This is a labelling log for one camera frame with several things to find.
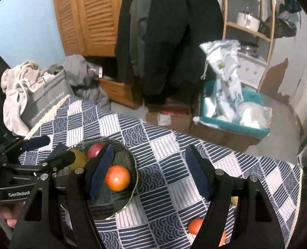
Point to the wooden drawer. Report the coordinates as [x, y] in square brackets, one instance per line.
[119, 92]

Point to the round metal tin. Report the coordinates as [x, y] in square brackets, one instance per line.
[248, 48]

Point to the orange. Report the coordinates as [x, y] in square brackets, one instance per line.
[222, 238]
[117, 178]
[195, 226]

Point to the grey hanging bags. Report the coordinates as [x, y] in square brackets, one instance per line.
[286, 27]

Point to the grey tote bag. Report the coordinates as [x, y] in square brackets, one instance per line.
[47, 101]

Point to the white cooking pot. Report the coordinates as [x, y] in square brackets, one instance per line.
[247, 19]

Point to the small cardboard box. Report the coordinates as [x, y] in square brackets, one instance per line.
[174, 119]

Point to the dark pan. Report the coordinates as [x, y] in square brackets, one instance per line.
[267, 25]

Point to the black coat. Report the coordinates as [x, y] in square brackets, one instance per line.
[174, 44]

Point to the person's left hand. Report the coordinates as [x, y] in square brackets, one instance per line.
[3, 214]

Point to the ribbed glass bowl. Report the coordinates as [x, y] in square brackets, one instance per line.
[117, 202]

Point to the red apple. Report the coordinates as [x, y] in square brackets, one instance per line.
[95, 150]

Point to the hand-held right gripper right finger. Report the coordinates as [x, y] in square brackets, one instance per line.
[199, 173]

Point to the wooden louvered wardrobe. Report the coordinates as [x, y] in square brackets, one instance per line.
[91, 15]

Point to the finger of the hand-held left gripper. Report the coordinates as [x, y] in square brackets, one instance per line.
[36, 143]
[61, 158]

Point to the wooden shelf rack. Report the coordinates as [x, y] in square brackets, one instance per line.
[269, 39]

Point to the grey jacket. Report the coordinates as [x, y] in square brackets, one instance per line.
[140, 26]

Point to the grey clothes pile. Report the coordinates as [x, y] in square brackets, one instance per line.
[83, 80]

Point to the white patterned bag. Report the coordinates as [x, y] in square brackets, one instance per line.
[226, 83]

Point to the teal plastic crate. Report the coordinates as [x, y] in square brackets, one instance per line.
[257, 132]

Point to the clear plastic bag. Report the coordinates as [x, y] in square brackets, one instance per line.
[254, 115]

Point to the blue white patterned tablecloth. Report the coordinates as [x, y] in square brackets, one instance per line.
[169, 147]

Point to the beige clothing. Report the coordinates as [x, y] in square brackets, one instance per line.
[13, 96]

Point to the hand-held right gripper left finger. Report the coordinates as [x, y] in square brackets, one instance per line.
[101, 171]

